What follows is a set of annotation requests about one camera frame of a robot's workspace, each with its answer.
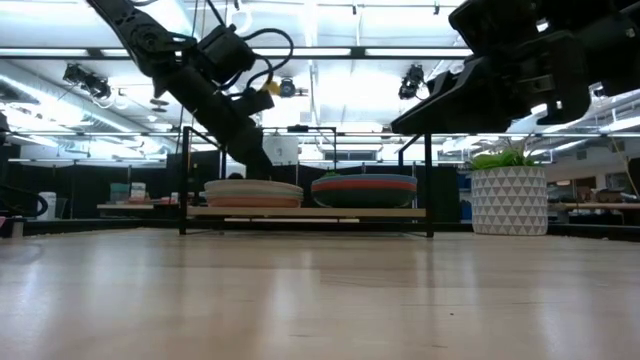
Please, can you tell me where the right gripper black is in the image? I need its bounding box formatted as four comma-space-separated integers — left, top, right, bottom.
390, 29, 602, 136

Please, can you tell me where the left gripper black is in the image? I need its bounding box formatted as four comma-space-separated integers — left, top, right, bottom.
154, 64, 275, 179

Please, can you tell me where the grey plate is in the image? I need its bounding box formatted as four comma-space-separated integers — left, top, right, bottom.
204, 179, 304, 188

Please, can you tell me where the cream plate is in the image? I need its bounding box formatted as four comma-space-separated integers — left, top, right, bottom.
204, 185, 304, 195

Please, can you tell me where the pale blue-grey plate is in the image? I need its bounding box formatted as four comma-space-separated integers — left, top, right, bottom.
205, 192, 304, 199

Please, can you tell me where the terracotta plate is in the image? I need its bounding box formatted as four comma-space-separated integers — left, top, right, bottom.
206, 196, 303, 209

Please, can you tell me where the orange-red plate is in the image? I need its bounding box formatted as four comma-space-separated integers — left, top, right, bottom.
311, 180, 418, 193

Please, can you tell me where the dark teal plate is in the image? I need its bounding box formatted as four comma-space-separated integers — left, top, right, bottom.
312, 189, 418, 209

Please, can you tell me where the white square panel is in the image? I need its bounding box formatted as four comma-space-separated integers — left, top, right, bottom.
262, 134, 300, 166

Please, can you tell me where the succulent in white patterned pot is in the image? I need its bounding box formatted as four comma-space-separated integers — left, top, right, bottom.
469, 134, 550, 237

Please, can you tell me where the background wooden table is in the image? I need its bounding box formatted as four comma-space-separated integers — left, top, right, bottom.
97, 202, 181, 211

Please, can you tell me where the teal box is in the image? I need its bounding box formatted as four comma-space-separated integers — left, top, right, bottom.
109, 182, 131, 204

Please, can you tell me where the background wooden desk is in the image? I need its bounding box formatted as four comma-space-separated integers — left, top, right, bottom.
547, 201, 640, 211

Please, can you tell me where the white cylindrical bin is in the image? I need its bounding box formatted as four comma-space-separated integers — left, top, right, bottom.
37, 191, 57, 221

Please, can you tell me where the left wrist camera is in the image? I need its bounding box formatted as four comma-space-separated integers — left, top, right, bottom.
229, 89, 277, 117

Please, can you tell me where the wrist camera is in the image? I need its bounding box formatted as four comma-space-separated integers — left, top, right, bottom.
229, 89, 277, 117
448, 0, 541, 56

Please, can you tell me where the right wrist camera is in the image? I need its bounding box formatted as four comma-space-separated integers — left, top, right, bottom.
448, 0, 541, 56

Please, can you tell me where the black aluminium rig frame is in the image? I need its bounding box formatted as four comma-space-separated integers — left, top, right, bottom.
0, 214, 640, 244

